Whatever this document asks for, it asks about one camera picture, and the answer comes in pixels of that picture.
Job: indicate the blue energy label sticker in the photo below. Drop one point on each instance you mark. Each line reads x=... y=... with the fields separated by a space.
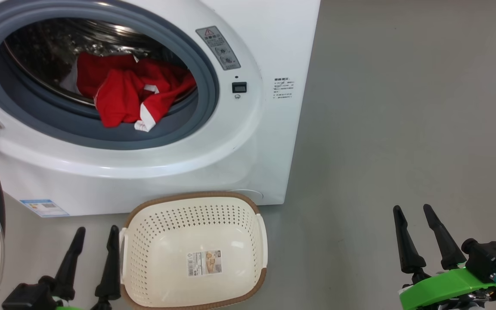
x=45 y=208

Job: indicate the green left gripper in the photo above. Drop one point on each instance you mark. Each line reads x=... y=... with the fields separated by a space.
x=69 y=308

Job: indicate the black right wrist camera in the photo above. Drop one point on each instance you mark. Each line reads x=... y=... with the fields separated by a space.
x=489 y=258

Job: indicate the small black text sticker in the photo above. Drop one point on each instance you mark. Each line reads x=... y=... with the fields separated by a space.
x=283 y=88

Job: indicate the red and white garment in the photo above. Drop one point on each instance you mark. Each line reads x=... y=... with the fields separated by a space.
x=123 y=92

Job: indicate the cream laundry basket brown rim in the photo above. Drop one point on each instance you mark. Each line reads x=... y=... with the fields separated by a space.
x=166 y=267

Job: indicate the grey warning sticker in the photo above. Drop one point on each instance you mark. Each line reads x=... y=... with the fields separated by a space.
x=218 y=47

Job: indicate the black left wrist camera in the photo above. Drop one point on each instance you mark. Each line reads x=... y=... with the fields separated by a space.
x=26 y=297

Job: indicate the grey rubber door gasket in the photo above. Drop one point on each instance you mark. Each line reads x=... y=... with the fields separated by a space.
x=58 y=125

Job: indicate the steel washer drum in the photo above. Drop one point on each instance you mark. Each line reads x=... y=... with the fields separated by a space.
x=41 y=51

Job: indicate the round white drain filter cover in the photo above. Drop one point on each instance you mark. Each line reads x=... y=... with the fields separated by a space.
x=252 y=193

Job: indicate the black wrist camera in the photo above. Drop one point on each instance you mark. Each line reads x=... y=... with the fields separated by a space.
x=489 y=258
x=26 y=297

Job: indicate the white front-load washing machine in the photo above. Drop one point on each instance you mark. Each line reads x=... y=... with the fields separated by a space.
x=269 y=142

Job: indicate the printed product label sticker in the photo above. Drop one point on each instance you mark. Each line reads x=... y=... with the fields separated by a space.
x=204 y=263

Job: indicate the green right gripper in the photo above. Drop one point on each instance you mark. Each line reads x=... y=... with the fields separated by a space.
x=441 y=288

